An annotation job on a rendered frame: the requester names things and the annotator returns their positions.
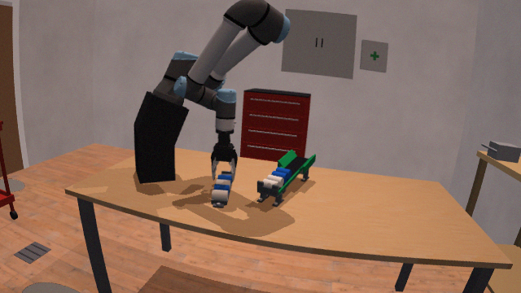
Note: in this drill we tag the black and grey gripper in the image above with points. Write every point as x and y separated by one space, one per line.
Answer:
224 151

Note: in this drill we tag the black flat bar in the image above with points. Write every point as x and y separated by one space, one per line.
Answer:
267 190

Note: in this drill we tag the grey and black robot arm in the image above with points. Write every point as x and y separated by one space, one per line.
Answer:
190 73

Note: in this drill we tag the blue plastic bar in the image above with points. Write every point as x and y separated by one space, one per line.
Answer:
278 174
284 170
225 177
221 187

